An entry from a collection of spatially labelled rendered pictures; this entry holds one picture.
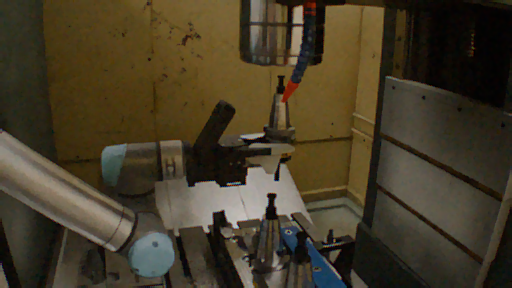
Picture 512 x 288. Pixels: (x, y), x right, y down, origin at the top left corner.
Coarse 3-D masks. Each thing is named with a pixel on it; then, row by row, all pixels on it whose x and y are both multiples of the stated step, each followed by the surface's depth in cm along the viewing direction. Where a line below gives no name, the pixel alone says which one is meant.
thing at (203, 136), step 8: (224, 104) 70; (216, 112) 70; (224, 112) 70; (232, 112) 70; (208, 120) 73; (216, 120) 70; (224, 120) 70; (208, 128) 71; (216, 128) 70; (224, 128) 71; (200, 136) 73; (208, 136) 70; (216, 136) 71; (200, 144) 71; (208, 144) 71; (200, 152) 71; (208, 152) 71
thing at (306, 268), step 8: (296, 264) 45; (304, 264) 45; (288, 272) 46; (296, 272) 45; (304, 272) 45; (312, 272) 46; (288, 280) 46; (296, 280) 45; (304, 280) 45; (312, 280) 46
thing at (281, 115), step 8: (280, 96) 74; (272, 104) 75; (280, 104) 74; (288, 104) 75; (272, 112) 75; (280, 112) 74; (288, 112) 75; (272, 120) 75; (280, 120) 74; (288, 120) 75; (272, 128) 75; (280, 128) 75; (288, 128) 75
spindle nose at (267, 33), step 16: (240, 0) 67; (256, 0) 63; (272, 0) 62; (240, 16) 68; (256, 16) 64; (272, 16) 62; (288, 16) 62; (320, 16) 65; (240, 32) 68; (256, 32) 65; (272, 32) 63; (288, 32) 63; (320, 32) 66; (240, 48) 69; (256, 48) 65; (272, 48) 64; (288, 48) 64; (320, 48) 67; (256, 64) 67; (272, 64) 65; (288, 64) 65
